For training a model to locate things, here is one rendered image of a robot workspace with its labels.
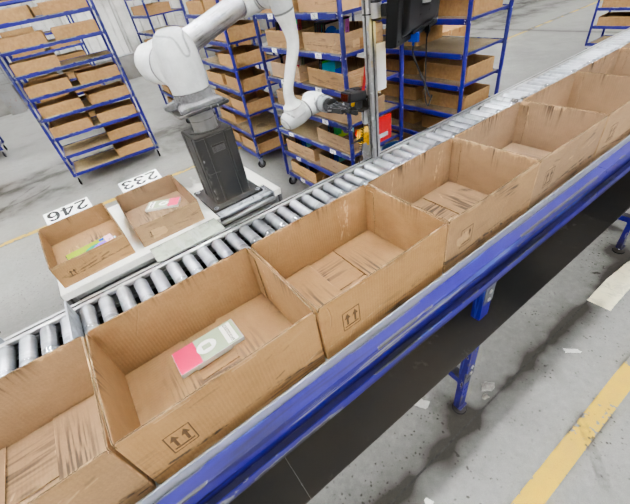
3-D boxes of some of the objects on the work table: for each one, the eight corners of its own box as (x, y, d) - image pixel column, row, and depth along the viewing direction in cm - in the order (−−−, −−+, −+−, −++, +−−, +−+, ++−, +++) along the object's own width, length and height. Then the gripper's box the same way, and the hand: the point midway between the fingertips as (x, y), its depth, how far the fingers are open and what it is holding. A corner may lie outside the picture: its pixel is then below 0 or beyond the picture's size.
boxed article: (178, 207, 171) (177, 204, 170) (146, 213, 171) (144, 210, 170) (181, 199, 176) (180, 196, 175) (150, 205, 177) (149, 202, 176)
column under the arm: (194, 194, 179) (167, 131, 158) (238, 174, 189) (219, 112, 168) (215, 213, 162) (188, 145, 141) (263, 190, 172) (244, 123, 151)
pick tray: (113, 219, 172) (102, 201, 166) (136, 252, 147) (124, 233, 141) (50, 247, 161) (36, 230, 154) (64, 289, 135) (48, 270, 129)
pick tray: (178, 190, 186) (170, 173, 179) (205, 218, 160) (197, 199, 153) (124, 214, 175) (113, 196, 168) (144, 248, 149) (133, 229, 142)
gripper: (317, 101, 189) (346, 108, 173) (336, 94, 194) (366, 100, 178) (319, 115, 194) (348, 124, 178) (338, 107, 199) (367, 115, 183)
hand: (352, 111), depth 180 cm, fingers closed
